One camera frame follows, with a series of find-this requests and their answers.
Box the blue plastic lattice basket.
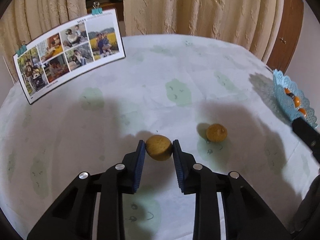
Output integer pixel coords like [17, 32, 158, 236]
[273, 69, 318, 128]

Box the white patterned tablecloth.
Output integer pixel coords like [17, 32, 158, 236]
[1, 35, 319, 237]

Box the teal binder clip right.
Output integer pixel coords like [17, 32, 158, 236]
[91, 1, 103, 15]

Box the tan longan fruit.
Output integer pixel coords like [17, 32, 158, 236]
[145, 135, 172, 161]
[206, 124, 228, 142]

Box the beige curtain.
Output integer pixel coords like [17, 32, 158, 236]
[123, 0, 284, 62]
[1, 0, 87, 82]

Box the beige curtain right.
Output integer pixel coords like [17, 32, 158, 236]
[123, 0, 284, 62]

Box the beige curtain left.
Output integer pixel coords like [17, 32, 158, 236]
[1, 0, 87, 82]

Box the teal binder clip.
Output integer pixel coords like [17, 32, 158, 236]
[16, 41, 27, 57]
[91, 1, 103, 15]

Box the teal binder clip left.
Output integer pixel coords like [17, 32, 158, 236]
[16, 41, 27, 57]

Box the photo collage board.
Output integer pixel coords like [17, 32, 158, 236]
[13, 9, 125, 104]

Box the yellow orange fruit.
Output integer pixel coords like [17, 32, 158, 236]
[298, 108, 307, 117]

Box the door knob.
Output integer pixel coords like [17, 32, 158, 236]
[280, 37, 286, 44]

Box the wooden door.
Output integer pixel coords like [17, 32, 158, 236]
[266, 0, 304, 73]

